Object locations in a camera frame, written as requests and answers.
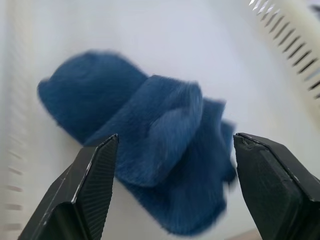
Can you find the blue ankle sock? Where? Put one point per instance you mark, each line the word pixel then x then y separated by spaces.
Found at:
pixel 175 155
pixel 85 95

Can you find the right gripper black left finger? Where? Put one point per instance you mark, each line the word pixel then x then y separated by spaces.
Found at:
pixel 75 200

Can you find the white plastic bin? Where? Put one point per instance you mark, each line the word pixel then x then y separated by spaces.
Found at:
pixel 175 32

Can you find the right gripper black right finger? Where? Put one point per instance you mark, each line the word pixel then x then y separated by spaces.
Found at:
pixel 275 190

